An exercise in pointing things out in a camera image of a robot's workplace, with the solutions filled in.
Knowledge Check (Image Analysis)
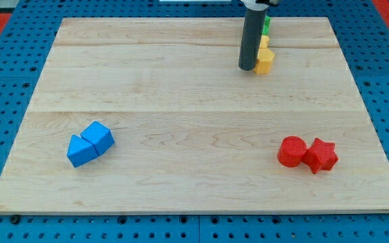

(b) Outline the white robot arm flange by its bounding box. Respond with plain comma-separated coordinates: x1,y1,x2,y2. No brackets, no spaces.
241,0,282,11

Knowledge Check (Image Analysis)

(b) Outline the light wooden board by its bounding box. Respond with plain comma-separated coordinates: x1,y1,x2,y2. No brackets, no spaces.
0,17,389,215

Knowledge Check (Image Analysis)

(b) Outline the blue cube block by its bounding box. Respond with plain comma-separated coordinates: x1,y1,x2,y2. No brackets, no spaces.
80,121,115,156

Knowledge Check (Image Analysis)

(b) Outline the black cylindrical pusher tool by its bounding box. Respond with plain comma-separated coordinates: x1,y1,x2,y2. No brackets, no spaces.
238,9,267,71

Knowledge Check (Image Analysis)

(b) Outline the yellow pentagon block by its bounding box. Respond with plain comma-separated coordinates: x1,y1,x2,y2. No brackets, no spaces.
254,49,275,74

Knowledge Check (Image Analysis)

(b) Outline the red cylinder block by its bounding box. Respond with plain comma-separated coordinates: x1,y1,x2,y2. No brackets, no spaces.
277,136,307,167

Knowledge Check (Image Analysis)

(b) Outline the yellow block behind pusher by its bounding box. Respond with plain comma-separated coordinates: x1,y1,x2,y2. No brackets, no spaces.
259,35,270,49

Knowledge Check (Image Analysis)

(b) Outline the green block lower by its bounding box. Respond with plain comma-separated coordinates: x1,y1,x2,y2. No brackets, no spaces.
262,25,269,36

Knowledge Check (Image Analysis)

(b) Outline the green block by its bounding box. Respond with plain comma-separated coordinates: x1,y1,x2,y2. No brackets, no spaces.
262,25,269,36
264,16,271,27

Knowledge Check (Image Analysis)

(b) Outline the blue triangle block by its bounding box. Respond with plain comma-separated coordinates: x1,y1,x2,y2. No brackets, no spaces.
67,135,99,167

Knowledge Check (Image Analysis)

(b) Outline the green block upper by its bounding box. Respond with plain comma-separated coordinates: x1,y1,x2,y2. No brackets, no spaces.
264,16,271,27

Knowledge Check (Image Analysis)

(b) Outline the red star block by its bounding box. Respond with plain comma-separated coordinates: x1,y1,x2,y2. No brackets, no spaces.
302,138,338,174

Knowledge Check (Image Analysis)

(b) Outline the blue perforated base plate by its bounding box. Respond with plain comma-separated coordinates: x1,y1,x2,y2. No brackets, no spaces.
0,0,389,242

